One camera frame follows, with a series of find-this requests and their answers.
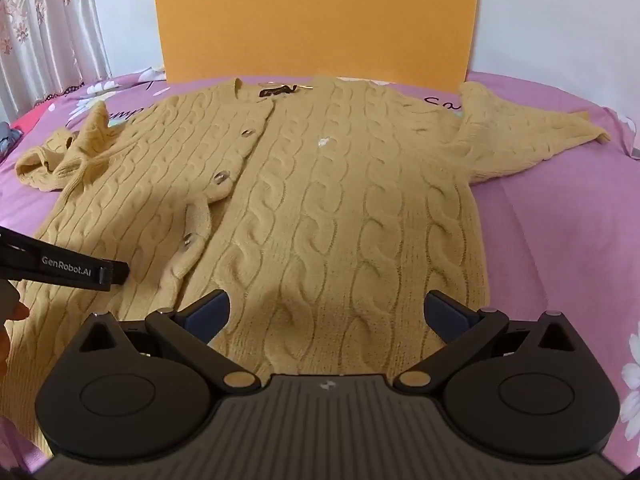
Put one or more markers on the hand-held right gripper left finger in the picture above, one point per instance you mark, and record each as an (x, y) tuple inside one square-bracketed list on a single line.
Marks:
[(212, 313)]

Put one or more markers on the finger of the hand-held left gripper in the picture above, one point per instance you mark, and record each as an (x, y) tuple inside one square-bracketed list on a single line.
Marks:
[(119, 273)]

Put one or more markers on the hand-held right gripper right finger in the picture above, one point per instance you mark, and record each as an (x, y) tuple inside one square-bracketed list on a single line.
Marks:
[(442, 313)]

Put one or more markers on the person's left hand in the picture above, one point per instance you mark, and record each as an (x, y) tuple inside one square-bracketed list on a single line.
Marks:
[(7, 350)]

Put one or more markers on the pink floral bedsheet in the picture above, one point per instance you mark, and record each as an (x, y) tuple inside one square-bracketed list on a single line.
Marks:
[(550, 240)]

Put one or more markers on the blue and grey folded blanket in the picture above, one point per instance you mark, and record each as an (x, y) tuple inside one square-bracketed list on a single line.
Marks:
[(7, 137)]

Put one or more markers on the red sheet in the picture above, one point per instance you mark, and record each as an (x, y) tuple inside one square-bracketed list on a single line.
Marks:
[(35, 115)]

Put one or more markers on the cream lace-trimmed curtain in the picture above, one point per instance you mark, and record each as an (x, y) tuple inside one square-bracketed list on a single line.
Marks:
[(45, 35)]

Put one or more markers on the orange board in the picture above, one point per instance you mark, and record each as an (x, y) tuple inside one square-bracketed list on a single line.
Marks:
[(320, 20)]

